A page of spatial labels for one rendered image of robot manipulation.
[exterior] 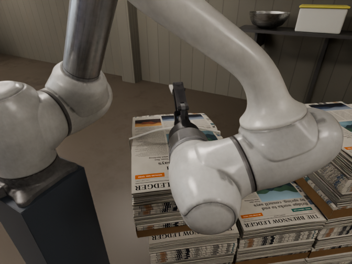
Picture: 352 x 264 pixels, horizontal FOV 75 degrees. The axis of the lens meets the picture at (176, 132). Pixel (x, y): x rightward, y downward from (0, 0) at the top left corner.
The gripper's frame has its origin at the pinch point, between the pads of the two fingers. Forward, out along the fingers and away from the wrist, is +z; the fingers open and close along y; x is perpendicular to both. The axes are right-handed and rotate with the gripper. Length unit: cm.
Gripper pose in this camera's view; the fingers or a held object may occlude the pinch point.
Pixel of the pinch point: (174, 108)
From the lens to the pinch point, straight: 68.4
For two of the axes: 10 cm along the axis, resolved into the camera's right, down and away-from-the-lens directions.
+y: 0.1, 8.8, 4.8
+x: 9.9, -0.7, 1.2
